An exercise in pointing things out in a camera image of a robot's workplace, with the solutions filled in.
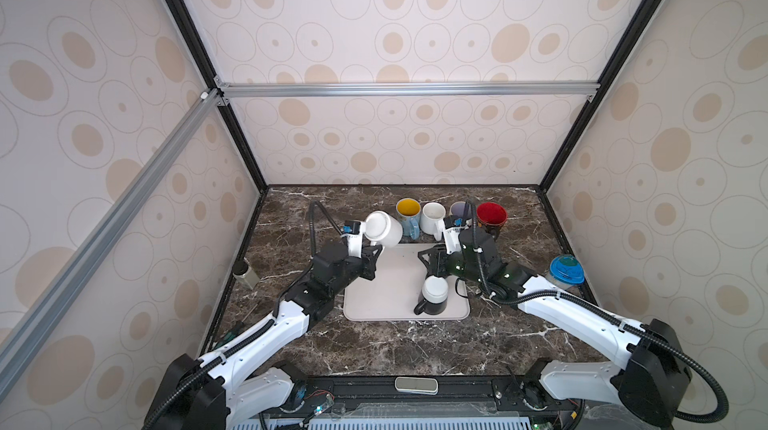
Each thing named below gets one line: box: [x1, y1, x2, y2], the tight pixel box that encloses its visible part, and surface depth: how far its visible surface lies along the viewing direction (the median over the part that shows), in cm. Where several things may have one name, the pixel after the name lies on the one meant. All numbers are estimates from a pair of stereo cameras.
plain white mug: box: [362, 211, 403, 248], surface depth 78 cm
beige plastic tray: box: [343, 243, 470, 321], surface depth 90 cm
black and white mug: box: [414, 275, 449, 315], surface depth 85 cm
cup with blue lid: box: [545, 254, 585, 289], surface depth 87 cm
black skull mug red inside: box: [476, 201, 508, 241], surface depth 99 cm
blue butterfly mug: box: [396, 198, 422, 240], surface depth 101 cm
